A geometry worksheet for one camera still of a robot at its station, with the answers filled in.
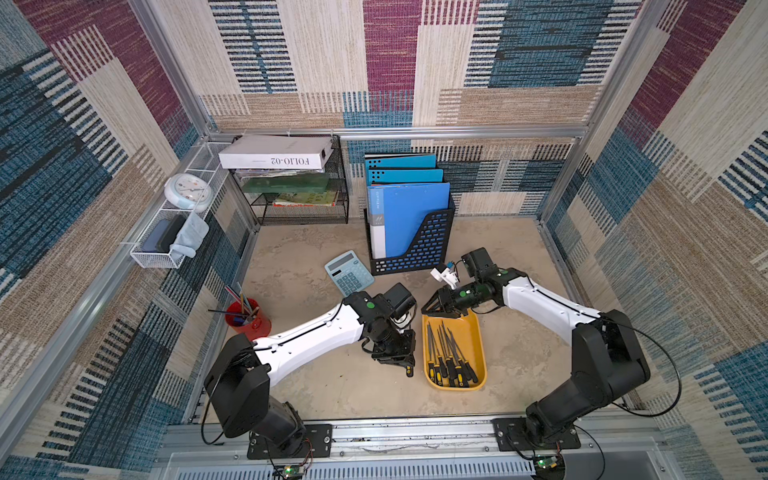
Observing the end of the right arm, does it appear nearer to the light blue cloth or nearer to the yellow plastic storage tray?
the yellow plastic storage tray

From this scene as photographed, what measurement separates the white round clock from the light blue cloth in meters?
0.03

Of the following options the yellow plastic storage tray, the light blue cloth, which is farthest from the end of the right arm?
the light blue cloth

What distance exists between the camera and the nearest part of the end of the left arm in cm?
57

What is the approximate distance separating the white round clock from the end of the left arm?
0.48 metres

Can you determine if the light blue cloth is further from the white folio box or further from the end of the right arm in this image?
the end of the right arm

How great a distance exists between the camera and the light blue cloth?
2.17 ft
